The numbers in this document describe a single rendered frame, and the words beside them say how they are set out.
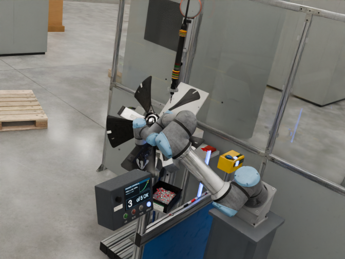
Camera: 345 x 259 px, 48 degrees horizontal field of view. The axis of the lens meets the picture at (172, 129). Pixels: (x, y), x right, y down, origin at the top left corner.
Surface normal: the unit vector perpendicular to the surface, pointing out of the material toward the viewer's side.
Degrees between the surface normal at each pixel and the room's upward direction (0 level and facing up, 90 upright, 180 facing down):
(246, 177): 34
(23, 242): 0
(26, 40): 90
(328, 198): 90
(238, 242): 90
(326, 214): 90
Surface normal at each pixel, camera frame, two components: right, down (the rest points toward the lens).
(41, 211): 0.17, -0.90
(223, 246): -0.67, 0.19
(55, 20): 0.71, 0.39
